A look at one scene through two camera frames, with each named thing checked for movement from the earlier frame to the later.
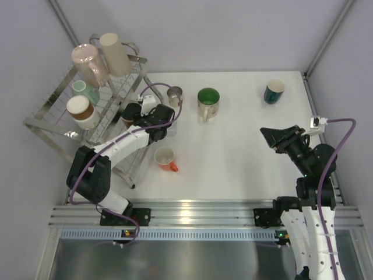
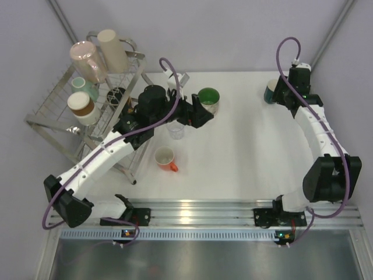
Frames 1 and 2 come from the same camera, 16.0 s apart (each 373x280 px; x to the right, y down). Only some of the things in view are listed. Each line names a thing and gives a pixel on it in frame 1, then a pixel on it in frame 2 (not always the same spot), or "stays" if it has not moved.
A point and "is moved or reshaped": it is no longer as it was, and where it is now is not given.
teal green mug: x=80 y=88 is moved or reshaped
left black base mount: x=141 y=216 stays
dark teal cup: x=274 y=91 stays
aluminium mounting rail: x=188 y=213 stays
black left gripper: x=138 y=116 → x=194 y=114
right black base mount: x=268 y=217 stays
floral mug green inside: x=208 y=103 stays
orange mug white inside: x=164 y=157 stays
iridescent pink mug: x=90 y=65 stays
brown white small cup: x=85 y=115 is moved or reshaped
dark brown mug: x=129 y=111 → x=113 y=96
